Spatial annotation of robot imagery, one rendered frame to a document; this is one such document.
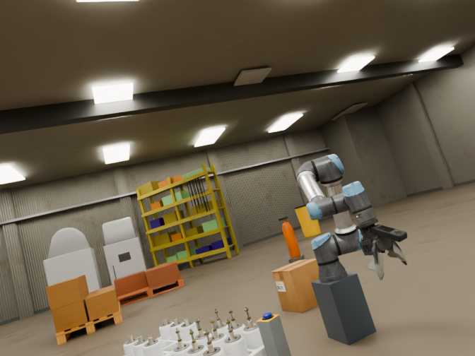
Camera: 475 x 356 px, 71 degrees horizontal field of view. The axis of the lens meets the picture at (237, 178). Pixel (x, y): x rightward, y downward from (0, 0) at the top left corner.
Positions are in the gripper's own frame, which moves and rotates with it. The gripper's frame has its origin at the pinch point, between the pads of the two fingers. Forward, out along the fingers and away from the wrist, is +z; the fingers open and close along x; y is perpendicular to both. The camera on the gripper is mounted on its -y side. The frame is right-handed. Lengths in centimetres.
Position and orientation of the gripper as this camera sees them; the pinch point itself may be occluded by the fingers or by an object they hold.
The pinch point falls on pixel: (396, 272)
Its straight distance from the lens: 136.8
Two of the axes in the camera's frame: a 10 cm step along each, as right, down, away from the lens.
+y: -4.0, 3.4, 8.5
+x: -8.4, 2.3, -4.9
